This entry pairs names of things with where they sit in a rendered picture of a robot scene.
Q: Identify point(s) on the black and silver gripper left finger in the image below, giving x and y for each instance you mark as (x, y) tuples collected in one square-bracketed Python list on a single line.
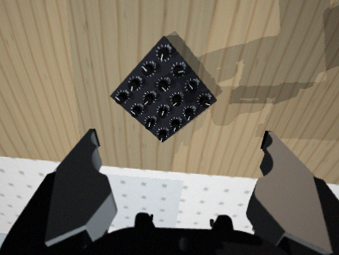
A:
[(73, 206)]

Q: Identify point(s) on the black knob box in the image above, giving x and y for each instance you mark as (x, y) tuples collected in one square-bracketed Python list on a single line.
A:
[(162, 94)]

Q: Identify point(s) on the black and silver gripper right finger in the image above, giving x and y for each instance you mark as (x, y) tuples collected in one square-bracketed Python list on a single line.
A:
[(290, 207)]

